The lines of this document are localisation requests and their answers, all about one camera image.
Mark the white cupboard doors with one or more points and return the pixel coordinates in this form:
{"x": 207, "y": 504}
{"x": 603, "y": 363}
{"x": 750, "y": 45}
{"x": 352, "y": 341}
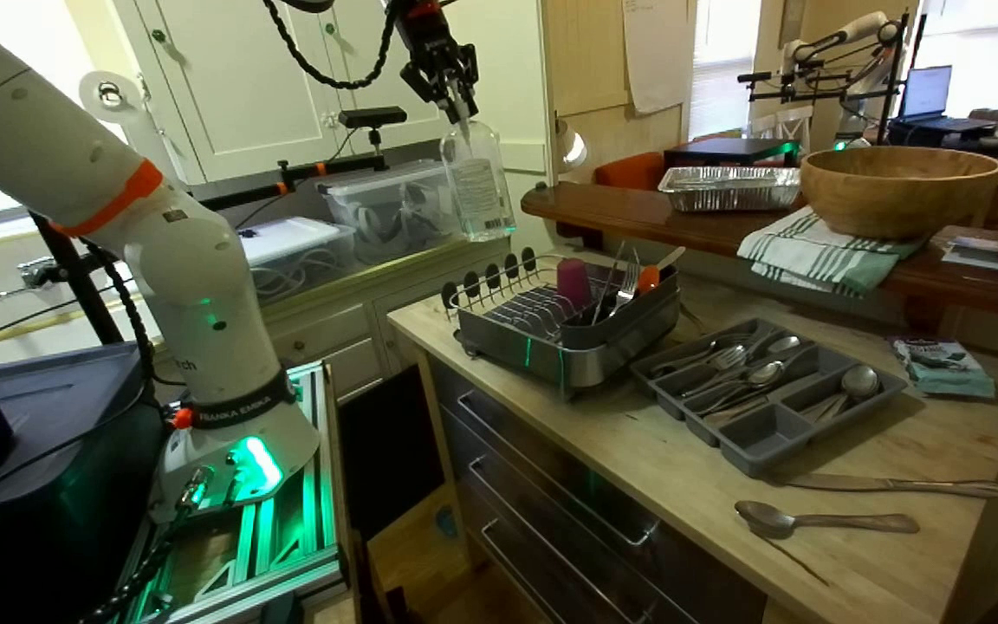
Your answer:
{"x": 256, "y": 116}

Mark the purple plastic cup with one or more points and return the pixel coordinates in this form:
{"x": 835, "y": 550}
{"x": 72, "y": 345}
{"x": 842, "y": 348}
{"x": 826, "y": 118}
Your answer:
{"x": 573, "y": 282}

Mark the cream low cabinet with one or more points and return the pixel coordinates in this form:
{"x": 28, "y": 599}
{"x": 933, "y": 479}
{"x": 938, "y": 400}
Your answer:
{"x": 336, "y": 323}

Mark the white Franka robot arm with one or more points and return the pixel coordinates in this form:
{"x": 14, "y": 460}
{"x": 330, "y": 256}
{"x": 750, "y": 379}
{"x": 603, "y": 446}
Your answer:
{"x": 189, "y": 288}

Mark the clear hand sanitizer pump bottle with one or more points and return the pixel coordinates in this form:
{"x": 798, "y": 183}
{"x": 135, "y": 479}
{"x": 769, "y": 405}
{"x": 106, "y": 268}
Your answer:
{"x": 480, "y": 185}

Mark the large metal serving spoon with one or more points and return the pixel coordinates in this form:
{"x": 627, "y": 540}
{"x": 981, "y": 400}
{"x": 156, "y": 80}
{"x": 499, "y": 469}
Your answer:
{"x": 769, "y": 518}

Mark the teal sponge pack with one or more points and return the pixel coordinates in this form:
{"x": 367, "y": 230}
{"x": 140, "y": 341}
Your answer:
{"x": 944, "y": 370}

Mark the open laptop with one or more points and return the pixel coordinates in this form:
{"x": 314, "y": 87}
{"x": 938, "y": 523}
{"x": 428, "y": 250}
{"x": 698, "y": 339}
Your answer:
{"x": 925, "y": 93}

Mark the wooden kitchen island with drawers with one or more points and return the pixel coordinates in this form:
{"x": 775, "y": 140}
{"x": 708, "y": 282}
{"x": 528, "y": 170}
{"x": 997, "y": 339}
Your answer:
{"x": 545, "y": 523}

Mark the green striped dish towel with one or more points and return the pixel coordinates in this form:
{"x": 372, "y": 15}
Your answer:
{"x": 815, "y": 256}

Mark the aluminium foil baking tray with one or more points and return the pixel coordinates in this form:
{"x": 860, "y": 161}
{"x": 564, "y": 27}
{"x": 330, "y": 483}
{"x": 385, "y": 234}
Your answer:
{"x": 729, "y": 192}

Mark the black stereo camera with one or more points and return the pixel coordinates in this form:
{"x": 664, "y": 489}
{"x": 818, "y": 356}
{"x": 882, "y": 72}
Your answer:
{"x": 372, "y": 116}

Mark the grey cutlery organiser tray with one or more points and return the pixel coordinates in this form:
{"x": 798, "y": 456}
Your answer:
{"x": 761, "y": 434}

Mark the white tubular frame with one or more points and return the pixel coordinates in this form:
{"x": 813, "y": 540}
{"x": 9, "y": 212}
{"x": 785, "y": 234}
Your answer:
{"x": 834, "y": 52}

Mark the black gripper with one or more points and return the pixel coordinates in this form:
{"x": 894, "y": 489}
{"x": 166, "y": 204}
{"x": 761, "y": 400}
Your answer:
{"x": 435, "y": 52}

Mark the black tripod pole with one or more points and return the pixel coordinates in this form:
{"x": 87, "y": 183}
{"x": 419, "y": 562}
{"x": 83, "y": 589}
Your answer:
{"x": 76, "y": 288}

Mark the storage bin with white lid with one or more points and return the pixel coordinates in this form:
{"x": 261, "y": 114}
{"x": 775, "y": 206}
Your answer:
{"x": 293, "y": 246}

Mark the long thin wooden utensil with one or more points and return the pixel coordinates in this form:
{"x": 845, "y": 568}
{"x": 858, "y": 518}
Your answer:
{"x": 892, "y": 488}

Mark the dark wooden table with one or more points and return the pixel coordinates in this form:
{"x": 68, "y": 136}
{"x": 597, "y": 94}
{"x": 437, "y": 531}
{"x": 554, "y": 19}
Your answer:
{"x": 639, "y": 212}

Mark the black flat device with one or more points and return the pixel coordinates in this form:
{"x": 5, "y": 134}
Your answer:
{"x": 718, "y": 151}

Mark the aluminium robot base platform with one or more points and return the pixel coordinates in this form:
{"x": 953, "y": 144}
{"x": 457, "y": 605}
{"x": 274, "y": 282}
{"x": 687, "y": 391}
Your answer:
{"x": 279, "y": 543}

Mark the clear plastic storage bin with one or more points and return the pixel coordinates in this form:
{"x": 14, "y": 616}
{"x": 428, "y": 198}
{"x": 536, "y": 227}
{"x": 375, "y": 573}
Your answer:
{"x": 396, "y": 209}

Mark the grey dish drying rack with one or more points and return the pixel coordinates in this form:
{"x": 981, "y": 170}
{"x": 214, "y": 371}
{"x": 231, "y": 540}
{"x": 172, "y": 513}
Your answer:
{"x": 573, "y": 350}

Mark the wooden salad bowl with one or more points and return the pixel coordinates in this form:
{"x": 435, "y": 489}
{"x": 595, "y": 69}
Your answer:
{"x": 897, "y": 192}

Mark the black camera mount rod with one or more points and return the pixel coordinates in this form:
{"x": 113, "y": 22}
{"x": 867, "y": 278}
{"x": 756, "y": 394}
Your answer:
{"x": 293, "y": 176}

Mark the round white disc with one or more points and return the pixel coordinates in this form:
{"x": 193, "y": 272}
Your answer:
{"x": 107, "y": 94}

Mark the white paper sheet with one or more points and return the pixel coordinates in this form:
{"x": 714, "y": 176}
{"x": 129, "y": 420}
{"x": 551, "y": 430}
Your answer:
{"x": 661, "y": 56}

